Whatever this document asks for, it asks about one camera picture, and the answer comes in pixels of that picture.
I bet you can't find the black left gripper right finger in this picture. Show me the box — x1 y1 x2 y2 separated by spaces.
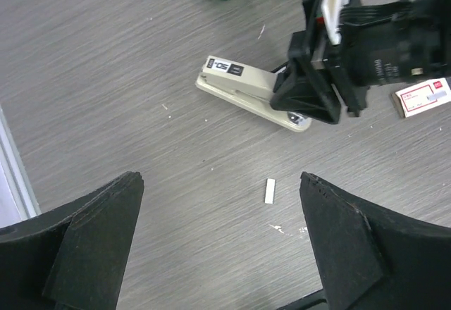
299 172 450 309

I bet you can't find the beige stapler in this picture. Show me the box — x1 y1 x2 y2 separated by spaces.
196 56 312 132

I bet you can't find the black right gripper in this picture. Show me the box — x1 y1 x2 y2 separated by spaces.
270 0 450 125

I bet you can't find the red white staple box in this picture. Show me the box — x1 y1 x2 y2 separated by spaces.
391 77 450 118

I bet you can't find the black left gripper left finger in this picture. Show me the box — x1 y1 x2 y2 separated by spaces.
1 171 144 309

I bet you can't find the silver staple strip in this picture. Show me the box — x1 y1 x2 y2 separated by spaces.
264 178 276 204

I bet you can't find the aluminium frame rail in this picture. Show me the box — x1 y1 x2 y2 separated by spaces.
0 109 41 228

